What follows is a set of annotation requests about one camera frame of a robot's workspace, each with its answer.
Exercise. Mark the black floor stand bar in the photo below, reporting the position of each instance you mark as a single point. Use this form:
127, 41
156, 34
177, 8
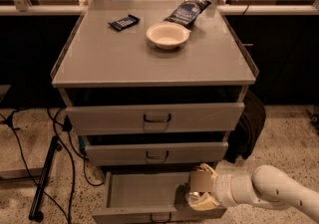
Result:
35, 213

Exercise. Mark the middle grey drawer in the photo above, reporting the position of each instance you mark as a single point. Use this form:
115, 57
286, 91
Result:
167, 153

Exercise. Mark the bottom grey drawer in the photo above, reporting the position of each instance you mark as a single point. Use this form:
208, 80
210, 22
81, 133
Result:
149, 198

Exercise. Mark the dark blue candy bar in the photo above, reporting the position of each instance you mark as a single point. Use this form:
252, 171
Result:
125, 23

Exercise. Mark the black bag on floor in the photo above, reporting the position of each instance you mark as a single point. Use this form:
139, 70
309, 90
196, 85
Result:
242, 140

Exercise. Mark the grey metal drawer cabinet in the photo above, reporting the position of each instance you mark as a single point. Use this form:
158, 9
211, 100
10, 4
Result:
104, 67

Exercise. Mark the grey drawer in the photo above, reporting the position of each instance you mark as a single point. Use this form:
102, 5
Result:
154, 118
167, 153
149, 198

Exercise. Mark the white bowl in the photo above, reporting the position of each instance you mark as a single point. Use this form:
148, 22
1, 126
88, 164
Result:
167, 36

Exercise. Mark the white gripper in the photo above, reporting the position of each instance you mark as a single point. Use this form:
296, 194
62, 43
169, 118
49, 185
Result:
220, 187

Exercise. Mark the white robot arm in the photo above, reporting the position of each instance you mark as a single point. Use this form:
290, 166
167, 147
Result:
266, 187

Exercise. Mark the top grey drawer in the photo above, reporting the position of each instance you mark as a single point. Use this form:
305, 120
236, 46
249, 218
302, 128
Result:
154, 118

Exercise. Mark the dark blue chip bag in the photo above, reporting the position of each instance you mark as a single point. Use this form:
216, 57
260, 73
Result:
187, 12

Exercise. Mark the orange gold soda can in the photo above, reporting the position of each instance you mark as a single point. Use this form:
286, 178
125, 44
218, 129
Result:
199, 185

